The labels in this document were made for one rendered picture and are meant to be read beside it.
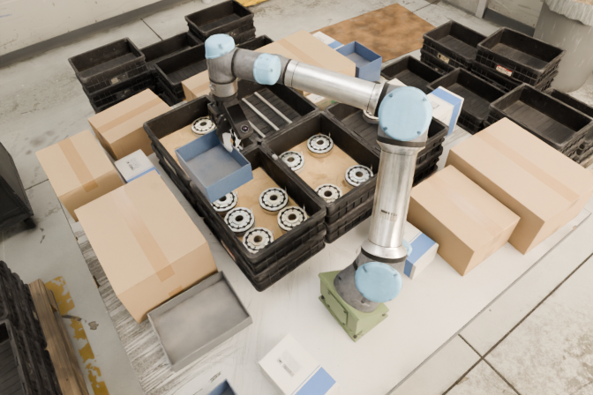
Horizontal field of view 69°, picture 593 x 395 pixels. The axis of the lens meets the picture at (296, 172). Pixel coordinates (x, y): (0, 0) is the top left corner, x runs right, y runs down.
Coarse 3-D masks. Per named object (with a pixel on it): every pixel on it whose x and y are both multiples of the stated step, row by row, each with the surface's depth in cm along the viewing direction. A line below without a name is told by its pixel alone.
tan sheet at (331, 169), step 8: (304, 144) 174; (304, 152) 171; (336, 152) 170; (304, 160) 168; (312, 160) 167; (320, 160) 167; (328, 160) 167; (336, 160) 167; (344, 160) 166; (352, 160) 166; (304, 168) 165; (312, 168) 164; (320, 168) 164; (328, 168) 164; (336, 168) 164; (344, 168) 164; (304, 176) 162; (312, 176) 162; (320, 176) 162; (328, 176) 161; (336, 176) 161; (344, 176) 161; (312, 184) 159; (320, 184) 159; (336, 184) 159; (344, 184) 158; (344, 192) 156
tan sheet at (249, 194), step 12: (252, 180) 162; (264, 180) 162; (240, 192) 158; (252, 192) 158; (240, 204) 155; (252, 204) 154; (264, 216) 151; (276, 216) 150; (276, 228) 147; (240, 240) 144
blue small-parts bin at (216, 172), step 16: (192, 144) 134; (208, 144) 138; (192, 160) 137; (208, 160) 137; (224, 160) 136; (240, 160) 132; (192, 176) 128; (208, 176) 132; (224, 176) 132; (240, 176) 127; (208, 192) 122; (224, 192) 126
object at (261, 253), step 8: (248, 152) 158; (264, 152) 158; (272, 160) 155; (280, 168) 152; (288, 176) 150; (192, 184) 149; (296, 184) 147; (200, 192) 146; (304, 192) 144; (200, 200) 146; (312, 200) 142; (208, 208) 142; (320, 208) 140; (216, 216) 139; (312, 216) 137; (320, 216) 138; (224, 224) 137; (304, 224) 135; (232, 232) 135; (288, 232) 134; (296, 232) 135; (232, 240) 135; (280, 240) 132; (288, 240) 134; (240, 248) 131; (264, 248) 130; (272, 248) 131; (248, 256) 129; (256, 256) 128; (264, 256) 131
